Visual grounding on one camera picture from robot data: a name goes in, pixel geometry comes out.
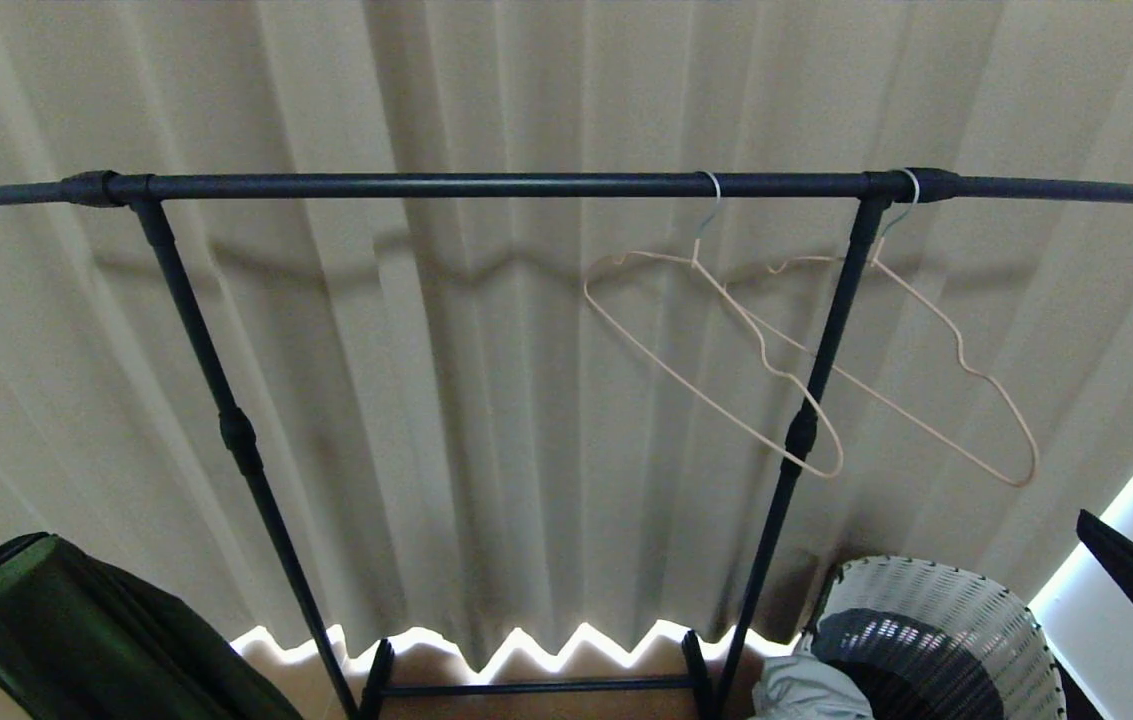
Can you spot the pink clothes hanger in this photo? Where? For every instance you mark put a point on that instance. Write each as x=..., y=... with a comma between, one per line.
x=926, y=429
x=686, y=371

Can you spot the green long-sleeved shirt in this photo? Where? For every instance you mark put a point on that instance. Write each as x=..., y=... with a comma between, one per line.
x=76, y=640

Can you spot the white laundry basket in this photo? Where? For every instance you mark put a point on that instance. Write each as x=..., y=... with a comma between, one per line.
x=956, y=610

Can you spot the black clothes rack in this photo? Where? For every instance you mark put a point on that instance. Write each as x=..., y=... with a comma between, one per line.
x=426, y=186

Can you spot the pale grey garment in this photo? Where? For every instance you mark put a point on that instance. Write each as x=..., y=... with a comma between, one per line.
x=806, y=695

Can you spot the beige curtain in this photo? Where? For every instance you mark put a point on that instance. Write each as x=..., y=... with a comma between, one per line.
x=526, y=400

